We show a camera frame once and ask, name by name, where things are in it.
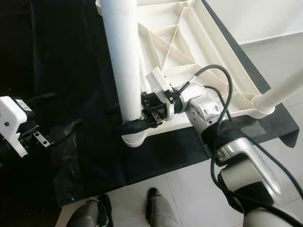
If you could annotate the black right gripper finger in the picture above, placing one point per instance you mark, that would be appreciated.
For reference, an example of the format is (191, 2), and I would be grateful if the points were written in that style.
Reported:
(137, 127)

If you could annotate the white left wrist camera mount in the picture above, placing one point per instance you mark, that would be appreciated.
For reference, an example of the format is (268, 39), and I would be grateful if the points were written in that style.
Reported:
(12, 118)

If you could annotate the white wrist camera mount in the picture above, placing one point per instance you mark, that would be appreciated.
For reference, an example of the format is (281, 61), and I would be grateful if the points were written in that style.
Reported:
(12, 118)
(158, 80)

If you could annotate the grey robot left leg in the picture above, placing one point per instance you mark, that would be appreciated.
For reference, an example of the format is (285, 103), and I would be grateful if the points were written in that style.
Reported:
(92, 215)

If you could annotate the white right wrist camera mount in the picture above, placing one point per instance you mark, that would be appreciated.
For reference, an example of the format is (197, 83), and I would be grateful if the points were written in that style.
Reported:
(158, 80)

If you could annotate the grey robot leg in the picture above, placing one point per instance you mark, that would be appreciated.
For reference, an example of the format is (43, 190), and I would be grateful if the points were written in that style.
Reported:
(92, 215)
(163, 210)

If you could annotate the grey robot right leg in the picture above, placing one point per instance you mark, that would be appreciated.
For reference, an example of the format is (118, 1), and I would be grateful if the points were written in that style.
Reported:
(163, 210)

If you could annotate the black tablecloth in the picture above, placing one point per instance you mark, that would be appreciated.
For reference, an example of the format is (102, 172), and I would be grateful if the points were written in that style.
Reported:
(57, 56)

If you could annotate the white plastic children table top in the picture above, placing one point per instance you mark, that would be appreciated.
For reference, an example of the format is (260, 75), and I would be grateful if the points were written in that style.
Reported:
(194, 47)

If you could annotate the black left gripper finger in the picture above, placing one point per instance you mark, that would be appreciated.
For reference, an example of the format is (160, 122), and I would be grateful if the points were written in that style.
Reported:
(67, 130)
(42, 98)

